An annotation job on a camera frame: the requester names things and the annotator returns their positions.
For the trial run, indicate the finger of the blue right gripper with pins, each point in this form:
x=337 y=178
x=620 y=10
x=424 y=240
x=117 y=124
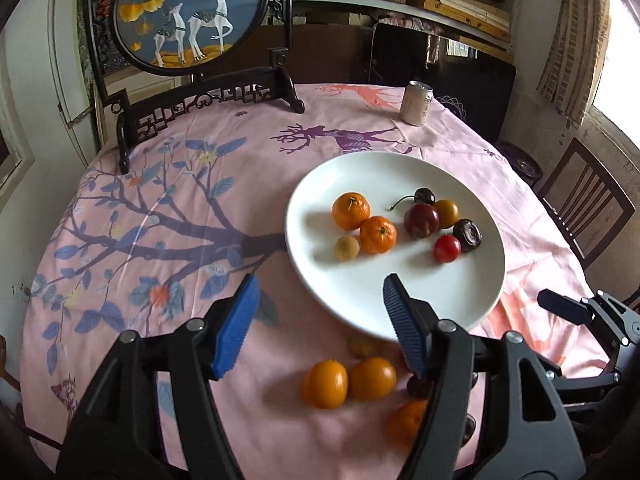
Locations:
x=566 y=308

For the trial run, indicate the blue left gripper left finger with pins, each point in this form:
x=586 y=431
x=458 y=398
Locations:
x=232 y=325

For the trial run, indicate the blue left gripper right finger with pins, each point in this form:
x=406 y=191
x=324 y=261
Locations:
x=411 y=331

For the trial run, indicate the yellow kumquat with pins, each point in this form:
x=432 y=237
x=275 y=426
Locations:
x=372 y=379
x=325 y=385

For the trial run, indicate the red cherry tomato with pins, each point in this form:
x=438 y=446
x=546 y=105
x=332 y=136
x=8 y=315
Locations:
x=447 y=249

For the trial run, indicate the beige longan fruit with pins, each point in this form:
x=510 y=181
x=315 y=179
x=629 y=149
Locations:
x=346 y=248

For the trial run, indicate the large dark red plum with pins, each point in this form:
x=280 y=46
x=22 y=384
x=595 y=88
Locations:
x=421 y=220

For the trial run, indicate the small yellow orange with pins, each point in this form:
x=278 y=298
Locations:
x=448 y=213

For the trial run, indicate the dark red cherry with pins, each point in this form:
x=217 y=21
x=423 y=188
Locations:
x=419 y=196

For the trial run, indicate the mandarin orange front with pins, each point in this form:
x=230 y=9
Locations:
x=350 y=210

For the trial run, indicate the wrinkled dark passion fruit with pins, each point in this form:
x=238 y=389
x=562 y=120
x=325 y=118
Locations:
x=419 y=388

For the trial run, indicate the small yellow fruit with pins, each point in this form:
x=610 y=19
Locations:
x=363 y=347

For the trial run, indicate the dark wooden chair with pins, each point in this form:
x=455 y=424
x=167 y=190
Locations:
x=592 y=193

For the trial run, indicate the white ceramic plate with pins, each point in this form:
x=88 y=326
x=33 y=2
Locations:
x=465 y=290

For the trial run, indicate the pink printed tablecloth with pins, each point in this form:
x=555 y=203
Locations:
x=203 y=204

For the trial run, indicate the beige drink can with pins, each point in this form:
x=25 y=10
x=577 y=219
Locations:
x=416 y=103

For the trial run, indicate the round deer painting screen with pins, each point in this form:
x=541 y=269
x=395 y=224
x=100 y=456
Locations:
x=187 y=39

